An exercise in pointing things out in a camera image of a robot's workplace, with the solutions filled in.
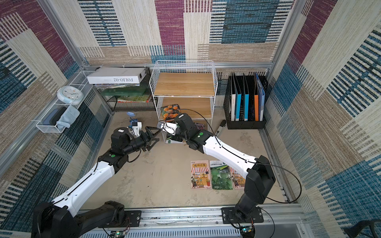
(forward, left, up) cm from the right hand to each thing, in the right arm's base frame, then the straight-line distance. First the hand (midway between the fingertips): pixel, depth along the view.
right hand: (171, 122), depth 78 cm
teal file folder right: (+17, -42, +1) cm, 46 cm away
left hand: (-6, +6, -1) cm, 8 cm away
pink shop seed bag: (-17, -15, -27) cm, 35 cm away
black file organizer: (+16, -52, -23) cm, 59 cm away
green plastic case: (+27, +33, -1) cm, 42 cm away
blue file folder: (+17, -51, +1) cm, 54 cm away
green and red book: (+26, +28, -6) cm, 39 cm away
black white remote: (+14, -30, -24) cm, 41 cm away
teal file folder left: (+17, -38, -2) cm, 42 cm away
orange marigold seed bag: (+9, +2, -1) cm, 9 cm away
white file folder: (+18, -35, -1) cm, 39 cm away
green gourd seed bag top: (-17, -27, -27) cm, 42 cm away
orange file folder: (+18, -48, 0) cm, 51 cm away
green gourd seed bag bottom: (+6, +5, -25) cm, 27 cm away
